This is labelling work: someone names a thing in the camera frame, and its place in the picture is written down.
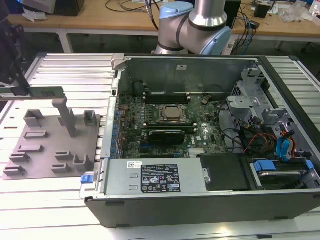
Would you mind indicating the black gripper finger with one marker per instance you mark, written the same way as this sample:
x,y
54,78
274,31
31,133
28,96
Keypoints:
x,y
21,86

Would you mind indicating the green RAM stick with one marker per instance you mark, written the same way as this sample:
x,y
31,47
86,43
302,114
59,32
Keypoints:
x,y
47,93

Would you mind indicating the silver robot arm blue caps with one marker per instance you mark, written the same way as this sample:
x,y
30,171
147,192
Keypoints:
x,y
195,27

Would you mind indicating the black RAM slot bank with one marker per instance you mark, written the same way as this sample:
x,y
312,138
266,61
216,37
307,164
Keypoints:
x,y
166,98
170,126

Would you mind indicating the crumpled white paper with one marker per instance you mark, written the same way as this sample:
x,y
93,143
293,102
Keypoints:
x,y
33,15

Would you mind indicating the grey plastic parts rack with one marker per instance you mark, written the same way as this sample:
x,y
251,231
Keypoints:
x,y
50,140

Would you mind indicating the black monitor base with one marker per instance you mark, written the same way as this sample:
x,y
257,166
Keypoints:
x,y
67,7

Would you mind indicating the wooden workbench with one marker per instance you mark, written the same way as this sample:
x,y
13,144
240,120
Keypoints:
x,y
100,21

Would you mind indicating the grey case release latch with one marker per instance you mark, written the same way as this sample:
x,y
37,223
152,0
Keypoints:
x,y
117,60

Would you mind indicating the blue case latch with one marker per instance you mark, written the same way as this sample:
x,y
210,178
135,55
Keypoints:
x,y
87,179

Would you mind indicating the silver power supply with label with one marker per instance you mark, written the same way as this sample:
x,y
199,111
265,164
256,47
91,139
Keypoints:
x,y
117,177

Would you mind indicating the black graphics card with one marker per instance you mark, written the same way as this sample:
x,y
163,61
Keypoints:
x,y
166,137

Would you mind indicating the silver CPU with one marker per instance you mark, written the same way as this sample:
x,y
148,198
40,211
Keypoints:
x,y
174,111

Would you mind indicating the round coin battery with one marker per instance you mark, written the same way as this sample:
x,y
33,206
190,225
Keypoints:
x,y
204,100

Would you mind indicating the green motherboard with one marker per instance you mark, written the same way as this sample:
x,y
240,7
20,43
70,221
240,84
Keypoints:
x,y
207,140

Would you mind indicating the black open PC case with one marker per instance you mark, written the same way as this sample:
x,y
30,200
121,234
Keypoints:
x,y
200,207

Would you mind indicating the black plastic shroud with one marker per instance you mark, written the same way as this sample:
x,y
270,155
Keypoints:
x,y
222,172

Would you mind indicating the silver metal drive cage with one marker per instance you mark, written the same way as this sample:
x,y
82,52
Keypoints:
x,y
241,105

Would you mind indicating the small black box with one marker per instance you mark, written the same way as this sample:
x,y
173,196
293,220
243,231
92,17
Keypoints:
x,y
262,11

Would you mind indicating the hard disk in blue carrier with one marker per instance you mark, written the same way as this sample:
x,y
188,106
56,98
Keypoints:
x,y
266,166

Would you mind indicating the white sticker on case wall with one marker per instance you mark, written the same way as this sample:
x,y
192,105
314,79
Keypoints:
x,y
181,67

